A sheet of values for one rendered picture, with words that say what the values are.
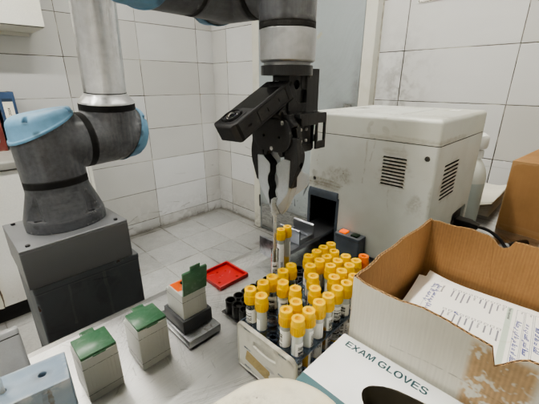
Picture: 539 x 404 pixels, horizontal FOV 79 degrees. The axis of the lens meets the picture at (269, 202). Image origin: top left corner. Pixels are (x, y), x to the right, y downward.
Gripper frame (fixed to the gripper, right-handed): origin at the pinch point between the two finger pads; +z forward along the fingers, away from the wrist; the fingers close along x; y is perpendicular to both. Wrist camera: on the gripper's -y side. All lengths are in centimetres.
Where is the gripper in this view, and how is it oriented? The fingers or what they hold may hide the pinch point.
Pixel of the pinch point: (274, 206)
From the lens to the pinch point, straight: 49.9
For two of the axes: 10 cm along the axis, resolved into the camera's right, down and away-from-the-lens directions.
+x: -7.1, -2.5, 6.6
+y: 7.0, -2.5, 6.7
